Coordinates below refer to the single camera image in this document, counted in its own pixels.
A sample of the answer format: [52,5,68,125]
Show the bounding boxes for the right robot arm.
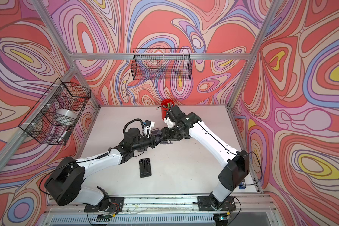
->
[160,110,250,210]

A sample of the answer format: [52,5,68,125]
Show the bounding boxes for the left wire basket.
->
[19,79,91,146]

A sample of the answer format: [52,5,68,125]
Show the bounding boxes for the red pen cup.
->
[161,99,175,119]

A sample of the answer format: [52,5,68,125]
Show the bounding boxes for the black marker in basket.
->
[57,127,71,143]

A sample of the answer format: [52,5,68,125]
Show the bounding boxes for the back wire basket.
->
[131,48,193,82]

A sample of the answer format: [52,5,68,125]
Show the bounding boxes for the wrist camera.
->
[143,120,155,138]
[164,105,185,129]

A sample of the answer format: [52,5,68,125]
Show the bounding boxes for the black rectangular phone holder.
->
[139,158,152,178]

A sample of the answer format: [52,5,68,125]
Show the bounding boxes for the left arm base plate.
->
[84,197,125,214]

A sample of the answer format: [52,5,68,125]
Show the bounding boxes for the wire basket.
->
[19,79,91,146]
[131,48,193,82]

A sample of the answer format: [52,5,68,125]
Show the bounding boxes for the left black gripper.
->
[130,134,161,153]

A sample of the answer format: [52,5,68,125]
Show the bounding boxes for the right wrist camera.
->
[164,105,185,129]

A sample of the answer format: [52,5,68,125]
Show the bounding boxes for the grey phone stand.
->
[152,128,173,145]

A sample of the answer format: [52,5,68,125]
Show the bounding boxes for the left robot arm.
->
[40,119,158,212]

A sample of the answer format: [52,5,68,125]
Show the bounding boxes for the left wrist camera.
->
[143,120,155,138]

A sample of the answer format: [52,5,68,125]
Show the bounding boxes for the silver tape roll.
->
[54,108,77,127]

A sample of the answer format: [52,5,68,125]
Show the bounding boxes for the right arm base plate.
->
[195,195,236,212]

